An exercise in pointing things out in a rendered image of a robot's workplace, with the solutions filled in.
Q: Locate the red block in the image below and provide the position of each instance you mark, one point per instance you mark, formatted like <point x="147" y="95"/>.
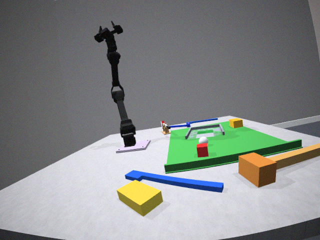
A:
<point x="202" y="150"/>

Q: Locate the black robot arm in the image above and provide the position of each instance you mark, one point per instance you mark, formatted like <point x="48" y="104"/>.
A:
<point x="127" y="129"/>

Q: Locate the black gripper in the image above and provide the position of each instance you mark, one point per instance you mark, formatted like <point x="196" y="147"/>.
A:
<point x="117" y="29"/>

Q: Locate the green flat mat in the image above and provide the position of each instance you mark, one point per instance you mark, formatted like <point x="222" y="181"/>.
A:
<point x="235" y="140"/>

